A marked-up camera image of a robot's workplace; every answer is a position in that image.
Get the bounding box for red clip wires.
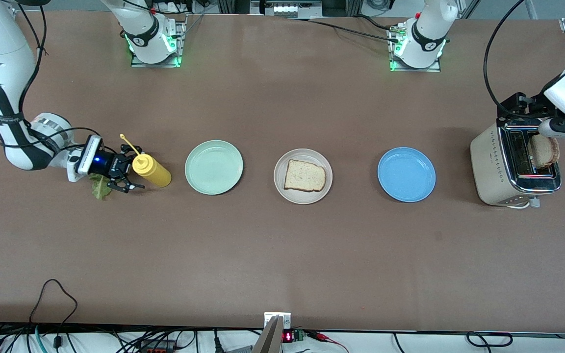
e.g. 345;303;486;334
307;331;349;353

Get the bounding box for blue plate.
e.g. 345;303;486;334
377;147;437;203

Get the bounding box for beige chrome toaster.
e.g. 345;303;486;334
469;120;563;209

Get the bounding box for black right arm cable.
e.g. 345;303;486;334
0;0;102;150

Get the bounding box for green lettuce leaf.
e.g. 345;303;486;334
90;174;114;201

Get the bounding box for yellow squeeze bottle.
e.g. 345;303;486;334
120;133;172;188

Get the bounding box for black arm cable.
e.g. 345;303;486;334
483;0;528;118
0;0;102;150

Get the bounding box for beige plate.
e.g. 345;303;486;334
273;148;334;205

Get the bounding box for small white mounting plate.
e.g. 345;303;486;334
264;312;291;329

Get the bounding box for white bread slice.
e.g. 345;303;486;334
529;133;561;170
283;159;327;193

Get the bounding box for black coiled cable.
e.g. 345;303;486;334
466;332;514;348

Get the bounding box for thin black looped cable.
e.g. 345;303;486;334
30;279;78;351

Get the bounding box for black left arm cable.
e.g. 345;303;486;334
483;0;528;118

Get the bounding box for black device with white lights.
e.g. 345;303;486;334
251;0;323;18

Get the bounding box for pale green plate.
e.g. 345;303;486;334
184;140;244;196

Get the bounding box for thick black base cable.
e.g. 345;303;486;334
287;15;403;44

